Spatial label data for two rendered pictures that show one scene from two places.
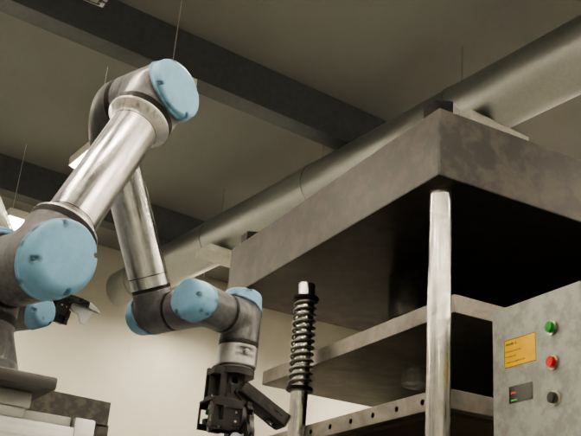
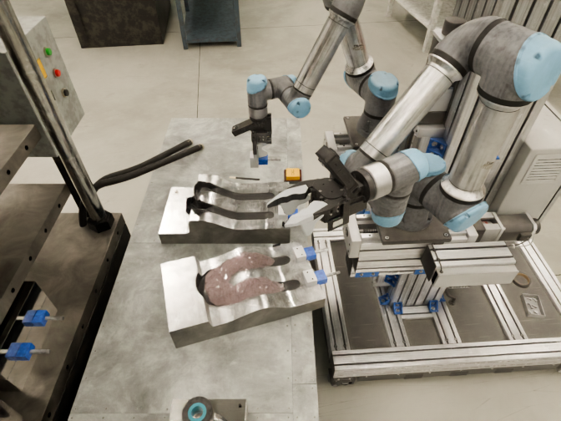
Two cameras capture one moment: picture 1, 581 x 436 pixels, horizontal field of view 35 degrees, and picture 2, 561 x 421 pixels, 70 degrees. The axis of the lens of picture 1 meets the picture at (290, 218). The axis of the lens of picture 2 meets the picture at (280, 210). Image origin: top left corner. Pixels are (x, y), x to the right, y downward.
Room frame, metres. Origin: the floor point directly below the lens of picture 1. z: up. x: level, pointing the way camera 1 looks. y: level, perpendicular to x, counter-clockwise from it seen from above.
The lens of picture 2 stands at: (2.88, 0.76, 2.00)
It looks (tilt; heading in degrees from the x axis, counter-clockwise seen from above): 46 degrees down; 207
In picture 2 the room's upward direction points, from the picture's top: straight up
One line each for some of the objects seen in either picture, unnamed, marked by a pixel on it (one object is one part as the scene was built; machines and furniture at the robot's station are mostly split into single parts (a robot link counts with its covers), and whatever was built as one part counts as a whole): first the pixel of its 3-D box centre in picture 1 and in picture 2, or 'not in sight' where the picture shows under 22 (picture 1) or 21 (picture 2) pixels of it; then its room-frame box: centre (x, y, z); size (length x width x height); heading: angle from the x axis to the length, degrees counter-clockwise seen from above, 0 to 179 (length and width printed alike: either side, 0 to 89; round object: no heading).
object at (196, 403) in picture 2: not in sight; (198, 414); (2.67, 0.41, 0.89); 0.08 x 0.08 x 0.04
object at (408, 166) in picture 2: not in sight; (399, 171); (2.16, 0.69, 1.43); 0.11 x 0.08 x 0.09; 146
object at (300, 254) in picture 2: not in sight; (311, 253); (2.03, 0.46, 0.85); 0.13 x 0.05 x 0.05; 134
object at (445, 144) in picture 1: (422, 294); not in sight; (2.90, -0.45, 1.75); 1.30 x 0.84 x 0.61; 27
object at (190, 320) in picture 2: not in sight; (242, 285); (2.26, 0.30, 0.85); 0.50 x 0.26 x 0.11; 134
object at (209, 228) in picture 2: not in sight; (227, 207); (1.98, 0.07, 0.87); 0.50 x 0.26 x 0.14; 117
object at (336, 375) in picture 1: (436, 368); not in sight; (2.93, -0.51, 1.51); 1.10 x 0.70 x 0.05; 27
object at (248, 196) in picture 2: not in sight; (229, 200); (1.98, 0.09, 0.92); 0.35 x 0.16 x 0.09; 117
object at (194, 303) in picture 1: (198, 305); (284, 88); (1.65, 0.16, 1.25); 0.11 x 0.11 x 0.08; 50
